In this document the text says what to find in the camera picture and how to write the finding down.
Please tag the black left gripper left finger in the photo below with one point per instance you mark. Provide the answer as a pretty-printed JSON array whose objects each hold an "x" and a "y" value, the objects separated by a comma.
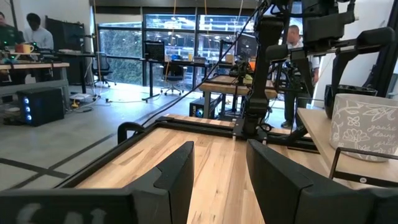
[{"x": 174, "y": 186}]

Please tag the person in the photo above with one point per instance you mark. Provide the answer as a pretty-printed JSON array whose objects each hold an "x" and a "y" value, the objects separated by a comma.
[
  {"x": 292, "y": 37},
  {"x": 38, "y": 35},
  {"x": 7, "y": 34}
]

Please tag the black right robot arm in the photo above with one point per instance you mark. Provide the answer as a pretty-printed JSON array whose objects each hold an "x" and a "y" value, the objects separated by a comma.
[{"x": 262, "y": 77}]

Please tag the yellow cup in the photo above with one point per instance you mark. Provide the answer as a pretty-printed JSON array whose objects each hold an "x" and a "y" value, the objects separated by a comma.
[{"x": 190, "y": 57}]

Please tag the black aluminium table frame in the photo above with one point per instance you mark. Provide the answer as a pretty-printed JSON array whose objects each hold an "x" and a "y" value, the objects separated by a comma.
[{"x": 93, "y": 168}]

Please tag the wooden workbench with grey legs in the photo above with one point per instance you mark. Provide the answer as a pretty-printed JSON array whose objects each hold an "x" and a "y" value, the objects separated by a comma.
[{"x": 34, "y": 65}]

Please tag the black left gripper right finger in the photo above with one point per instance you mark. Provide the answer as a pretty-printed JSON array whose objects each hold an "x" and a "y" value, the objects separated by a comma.
[{"x": 276, "y": 186}]

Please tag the wooden shelf with black rail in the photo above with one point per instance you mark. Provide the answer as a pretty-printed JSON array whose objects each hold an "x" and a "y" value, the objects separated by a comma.
[{"x": 317, "y": 133}]

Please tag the black computer tower blue lights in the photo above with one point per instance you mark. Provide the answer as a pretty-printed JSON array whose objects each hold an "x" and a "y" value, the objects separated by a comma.
[{"x": 43, "y": 105}]

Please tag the black standing desk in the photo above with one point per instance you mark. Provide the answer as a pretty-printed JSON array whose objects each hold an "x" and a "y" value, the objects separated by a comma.
[{"x": 77, "y": 55}]

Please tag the black monitor back panel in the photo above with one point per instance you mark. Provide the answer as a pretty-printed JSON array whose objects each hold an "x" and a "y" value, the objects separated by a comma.
[{"x": 154, "y": 51}]

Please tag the background dark monitor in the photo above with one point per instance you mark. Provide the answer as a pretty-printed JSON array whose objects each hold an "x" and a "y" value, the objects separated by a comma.
[{"x": 245, "y": 46}]

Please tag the small black computer tower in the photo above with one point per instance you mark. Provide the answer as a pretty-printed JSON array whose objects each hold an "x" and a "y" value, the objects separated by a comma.
[{"x": 205, "y": 107}]

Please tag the yellow floor plug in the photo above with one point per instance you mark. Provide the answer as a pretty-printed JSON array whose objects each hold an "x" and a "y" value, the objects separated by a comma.
[{"x": 75, "y": 103}]

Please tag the black diagonal frame strut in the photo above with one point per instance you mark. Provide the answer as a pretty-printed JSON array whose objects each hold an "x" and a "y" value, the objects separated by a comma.
[{"x": 385, "y": 62}]

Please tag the long black desk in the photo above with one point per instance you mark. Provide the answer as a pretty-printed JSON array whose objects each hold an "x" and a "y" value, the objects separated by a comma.
[{"x": 186, "y": 63}]

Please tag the window wall with black frames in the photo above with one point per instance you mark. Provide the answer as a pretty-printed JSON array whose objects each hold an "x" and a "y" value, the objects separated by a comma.
[{"x": 124, "y": 43}]

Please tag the black office chair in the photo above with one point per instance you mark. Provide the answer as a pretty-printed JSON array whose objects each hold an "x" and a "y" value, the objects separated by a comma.
[
  {"x": 102, "y": 67},
  {"x": 172, "y": 74}
]

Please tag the wooden workbench with black legs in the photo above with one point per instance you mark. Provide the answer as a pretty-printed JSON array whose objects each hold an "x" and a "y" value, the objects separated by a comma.
[{"x": 224, "y": 88}]

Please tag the grey floral mug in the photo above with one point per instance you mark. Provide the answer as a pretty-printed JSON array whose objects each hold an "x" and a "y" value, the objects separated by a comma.
[{"x": 363, "y": 124}]

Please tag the black tall cabinet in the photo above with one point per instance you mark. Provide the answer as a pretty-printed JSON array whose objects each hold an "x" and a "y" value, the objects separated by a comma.
[{"x": 65, "y": 40}]

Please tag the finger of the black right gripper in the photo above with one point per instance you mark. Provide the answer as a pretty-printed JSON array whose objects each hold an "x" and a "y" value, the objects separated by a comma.
[
  {"x": 340, "y": 68},
  {"x": 303, "y": 74}
]

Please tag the small orange mug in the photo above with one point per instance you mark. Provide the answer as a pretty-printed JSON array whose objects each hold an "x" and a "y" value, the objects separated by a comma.
[{"x": 27, "y": 48}]

